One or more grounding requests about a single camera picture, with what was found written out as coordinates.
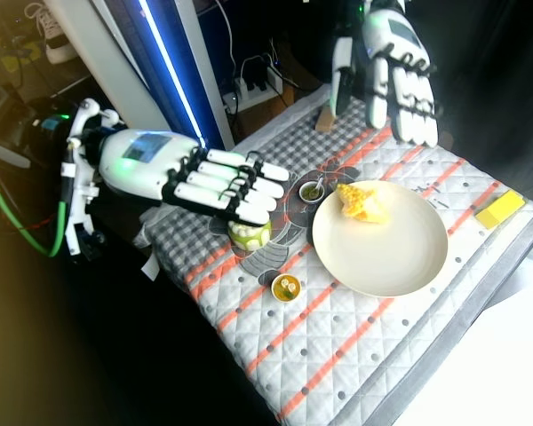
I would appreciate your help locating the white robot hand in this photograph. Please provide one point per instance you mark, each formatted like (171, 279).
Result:
(391, 31)
(133, 168)

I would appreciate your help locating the blurry green and white object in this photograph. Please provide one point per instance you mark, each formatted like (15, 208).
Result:
(248, 237)

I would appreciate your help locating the bag of yellow balls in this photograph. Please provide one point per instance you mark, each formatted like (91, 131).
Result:
(360, 202)

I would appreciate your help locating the cream round plate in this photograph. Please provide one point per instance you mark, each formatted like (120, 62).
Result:
(382, 257)

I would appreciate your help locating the blue light strip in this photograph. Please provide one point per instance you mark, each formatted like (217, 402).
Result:
(173, 71)

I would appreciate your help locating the brown block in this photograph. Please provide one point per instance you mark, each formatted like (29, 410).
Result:
(325, 122)

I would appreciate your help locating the white power strip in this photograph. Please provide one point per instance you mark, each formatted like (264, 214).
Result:
(253, 97)

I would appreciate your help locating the black plug adapter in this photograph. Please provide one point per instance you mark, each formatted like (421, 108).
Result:
(254, 73)

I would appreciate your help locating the white shoe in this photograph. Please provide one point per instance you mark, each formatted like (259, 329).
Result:
(58, 40)

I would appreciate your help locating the small bowl with green sauce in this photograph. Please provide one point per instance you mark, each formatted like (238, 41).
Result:
(311, 192)

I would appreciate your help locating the small bowl with orange soup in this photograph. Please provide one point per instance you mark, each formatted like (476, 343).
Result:
(286, 288)

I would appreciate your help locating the yellow block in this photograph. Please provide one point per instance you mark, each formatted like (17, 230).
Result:
(499, 208)

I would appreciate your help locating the grey quilt with printed bear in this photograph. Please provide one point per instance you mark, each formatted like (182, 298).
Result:
(337, 346)

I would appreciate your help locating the white post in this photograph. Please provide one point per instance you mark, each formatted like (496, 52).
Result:
(106, 66)

